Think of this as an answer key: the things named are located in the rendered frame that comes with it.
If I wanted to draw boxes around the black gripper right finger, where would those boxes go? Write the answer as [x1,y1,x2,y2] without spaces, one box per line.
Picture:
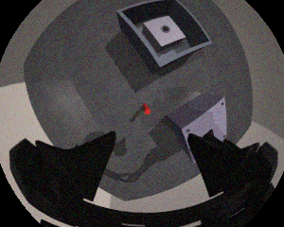
[187,133,259,198]

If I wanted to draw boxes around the red peg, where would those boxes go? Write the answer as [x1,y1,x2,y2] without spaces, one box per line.
[142,103,151,114]

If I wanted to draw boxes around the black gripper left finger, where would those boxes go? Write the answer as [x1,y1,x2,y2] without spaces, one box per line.
[35,131,116,201]

